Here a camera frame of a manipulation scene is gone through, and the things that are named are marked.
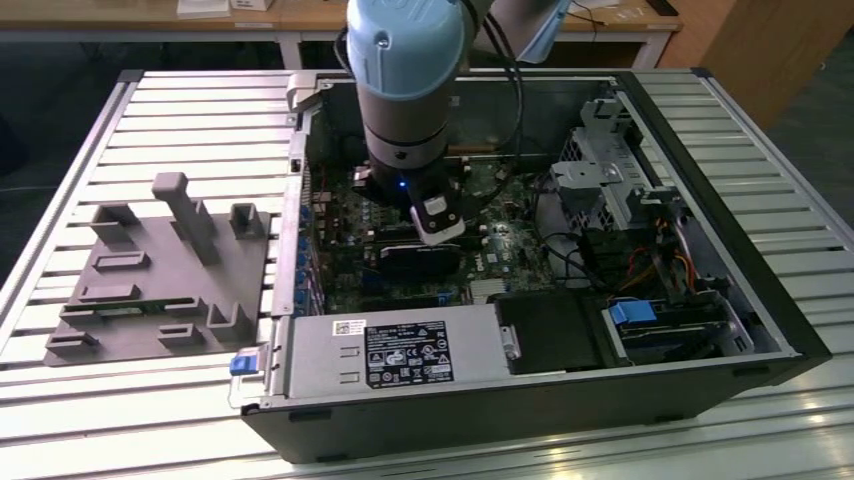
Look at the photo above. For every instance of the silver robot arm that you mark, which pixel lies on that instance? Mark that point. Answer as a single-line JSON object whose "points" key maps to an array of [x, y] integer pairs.
{"points": [[407, 60]]}

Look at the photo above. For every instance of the black RAM slot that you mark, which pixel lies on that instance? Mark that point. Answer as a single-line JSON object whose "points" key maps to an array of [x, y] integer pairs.
{"points": [[394, 227], [394, 239], [394, 235], [394, 231]]}

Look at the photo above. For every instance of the black graphics card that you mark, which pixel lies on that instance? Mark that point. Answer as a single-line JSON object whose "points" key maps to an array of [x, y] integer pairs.
{"points": [[420, 262]]}

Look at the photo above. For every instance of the green motherboard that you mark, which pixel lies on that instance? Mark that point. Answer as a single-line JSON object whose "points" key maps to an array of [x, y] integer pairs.
{"points": [[514, 235]]}

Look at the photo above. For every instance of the silver chipset heatsink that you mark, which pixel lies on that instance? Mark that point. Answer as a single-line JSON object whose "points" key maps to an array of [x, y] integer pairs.
{"points": [[488, 290]]}

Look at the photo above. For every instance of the metal drive cage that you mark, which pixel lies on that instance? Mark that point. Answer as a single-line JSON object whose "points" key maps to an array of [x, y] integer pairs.
{"points": [[600, 175]]}

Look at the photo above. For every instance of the grey power supply unit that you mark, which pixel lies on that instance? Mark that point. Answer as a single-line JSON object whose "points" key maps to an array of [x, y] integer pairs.
{"points": [[320, 360]]}

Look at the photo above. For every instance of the black disk bay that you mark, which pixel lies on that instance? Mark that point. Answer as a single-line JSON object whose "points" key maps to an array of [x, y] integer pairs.
{"points": [[547, 330]]}

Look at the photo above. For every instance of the white box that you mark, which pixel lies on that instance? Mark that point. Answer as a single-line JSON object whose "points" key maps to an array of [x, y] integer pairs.
{"points": [[200, 7], [249, 4]]}

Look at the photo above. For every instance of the grey parts rack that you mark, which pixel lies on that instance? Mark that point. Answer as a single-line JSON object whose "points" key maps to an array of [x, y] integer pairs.
{"points": [[153, 280]]}

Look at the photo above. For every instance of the blue case latch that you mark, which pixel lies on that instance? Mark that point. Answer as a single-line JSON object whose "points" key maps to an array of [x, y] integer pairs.
{"points": [[241, 364]]}

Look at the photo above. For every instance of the hard disk in blue carrier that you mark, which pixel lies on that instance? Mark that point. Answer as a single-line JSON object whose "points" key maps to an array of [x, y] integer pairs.
{"points": [[630, 312]]}

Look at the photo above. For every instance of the wooden desk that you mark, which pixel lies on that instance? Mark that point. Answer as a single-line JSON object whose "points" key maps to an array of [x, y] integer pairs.
{"points": [[133, 22]]}

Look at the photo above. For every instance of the black PC case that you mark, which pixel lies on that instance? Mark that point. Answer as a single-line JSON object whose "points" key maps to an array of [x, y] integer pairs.
{"points": [[467, 430]]}

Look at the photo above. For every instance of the wooden cabinet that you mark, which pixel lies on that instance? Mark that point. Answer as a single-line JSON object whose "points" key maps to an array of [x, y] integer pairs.
{"points": [[767, 50]]}

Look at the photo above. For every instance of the white rimmed wrist camera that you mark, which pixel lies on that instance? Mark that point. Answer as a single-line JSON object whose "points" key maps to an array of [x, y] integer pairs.
{"points": [[436, 220]]}

